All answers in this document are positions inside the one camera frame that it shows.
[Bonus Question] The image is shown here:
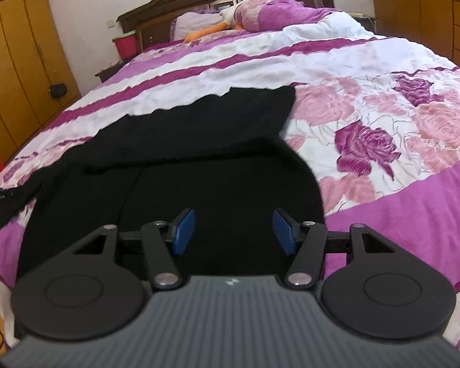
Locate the white plush duck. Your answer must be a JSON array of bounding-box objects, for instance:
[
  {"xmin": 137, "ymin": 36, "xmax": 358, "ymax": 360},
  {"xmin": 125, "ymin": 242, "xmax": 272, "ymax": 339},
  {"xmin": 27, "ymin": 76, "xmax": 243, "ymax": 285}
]
[{"xmin": 184, "ymin": 0, "xmax": 288, "ymax": 43}]

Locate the light purple pillow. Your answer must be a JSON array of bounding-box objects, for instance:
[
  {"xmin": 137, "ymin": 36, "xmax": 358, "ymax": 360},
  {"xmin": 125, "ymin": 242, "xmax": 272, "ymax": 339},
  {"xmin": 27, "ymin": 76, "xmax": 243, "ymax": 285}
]
[{"xmin": 171, "ymin": 11, "xmax": 231, "ymax": 41}]

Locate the red bucket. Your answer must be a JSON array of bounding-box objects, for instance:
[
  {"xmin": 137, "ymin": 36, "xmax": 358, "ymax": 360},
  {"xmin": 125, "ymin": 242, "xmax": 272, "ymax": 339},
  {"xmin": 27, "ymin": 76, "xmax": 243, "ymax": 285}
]
[{"xmin": 112, "ymin": 33, "xmax": 139, "ymax": 60}]

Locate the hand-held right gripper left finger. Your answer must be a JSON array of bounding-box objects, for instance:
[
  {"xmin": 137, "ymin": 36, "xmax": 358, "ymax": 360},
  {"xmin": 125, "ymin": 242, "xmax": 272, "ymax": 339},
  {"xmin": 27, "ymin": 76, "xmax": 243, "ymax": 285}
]
[{"xmin": 73, "ymin": 208, "xmax": 196, "ymax": 290}]

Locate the wooden dresser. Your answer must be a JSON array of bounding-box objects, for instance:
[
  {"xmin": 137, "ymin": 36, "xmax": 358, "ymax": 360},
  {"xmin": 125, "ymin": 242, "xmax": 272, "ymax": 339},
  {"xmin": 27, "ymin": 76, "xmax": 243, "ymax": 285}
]
[{"xmin": 373, "ymin": 0, "xmax": 460, "ymax": 73}]

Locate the pink floral bed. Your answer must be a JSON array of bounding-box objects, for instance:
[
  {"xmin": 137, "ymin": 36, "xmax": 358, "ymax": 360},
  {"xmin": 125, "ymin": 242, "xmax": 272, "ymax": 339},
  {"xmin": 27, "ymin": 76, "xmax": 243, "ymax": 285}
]
[{"xmin": 0, "ymin": 6, "xmax": 460, "ymax": 355}]

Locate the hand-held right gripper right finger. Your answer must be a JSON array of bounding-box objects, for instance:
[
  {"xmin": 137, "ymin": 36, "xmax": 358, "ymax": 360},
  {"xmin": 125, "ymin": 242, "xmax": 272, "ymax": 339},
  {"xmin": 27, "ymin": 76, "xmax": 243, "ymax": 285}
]
[{"xmin": 272, "ymin": 208, "xmax": 397, "ymax": 289}]

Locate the black garment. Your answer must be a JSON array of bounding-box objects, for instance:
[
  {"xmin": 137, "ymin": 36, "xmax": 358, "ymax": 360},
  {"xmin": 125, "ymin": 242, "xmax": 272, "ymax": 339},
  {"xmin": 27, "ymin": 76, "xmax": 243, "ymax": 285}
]
[{"xmin": 0, "ymin": 86, "xmax": 326, "ymax": 288}]

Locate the wooden wardrobe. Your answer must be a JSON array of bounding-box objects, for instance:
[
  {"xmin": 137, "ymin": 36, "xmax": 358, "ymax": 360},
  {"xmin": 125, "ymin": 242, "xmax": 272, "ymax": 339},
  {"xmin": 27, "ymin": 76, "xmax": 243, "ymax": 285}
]
[{"xmin": 0, "ymin": 0, "xmax": 81, "ymax": 162}]

